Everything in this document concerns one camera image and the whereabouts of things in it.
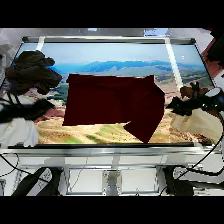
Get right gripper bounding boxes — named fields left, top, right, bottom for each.
left=166, top=95, right=206, bottom=117

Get dark red T-shirt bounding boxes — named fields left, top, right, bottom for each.
left=62, top=73, right=166, bottom=144

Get cream garment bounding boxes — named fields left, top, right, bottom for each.
left=171, top=107, right=224, bottom=145

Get heap of dark clothes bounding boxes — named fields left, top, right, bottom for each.
left=4, top=49, right=64, bottom=96

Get white garment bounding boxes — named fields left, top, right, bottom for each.
left=0, top=95, right=40, bottom=148

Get black cable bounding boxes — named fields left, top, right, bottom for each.
left=0, top=152, right=64, bottom=191
left=159, top=112, right=224, bottom=197

